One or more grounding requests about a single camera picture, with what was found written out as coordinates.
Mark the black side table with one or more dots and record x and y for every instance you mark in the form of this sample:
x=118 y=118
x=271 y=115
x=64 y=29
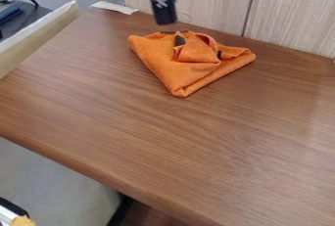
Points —
x=21 y=19

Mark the white paper sheet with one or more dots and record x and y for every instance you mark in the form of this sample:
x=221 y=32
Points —
x=114 y=7

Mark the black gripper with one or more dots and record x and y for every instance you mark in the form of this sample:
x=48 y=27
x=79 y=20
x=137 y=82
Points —
x=163 y=8

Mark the orange cloth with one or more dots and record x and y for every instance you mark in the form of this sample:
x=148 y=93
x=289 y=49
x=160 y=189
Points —
x=183 y=70

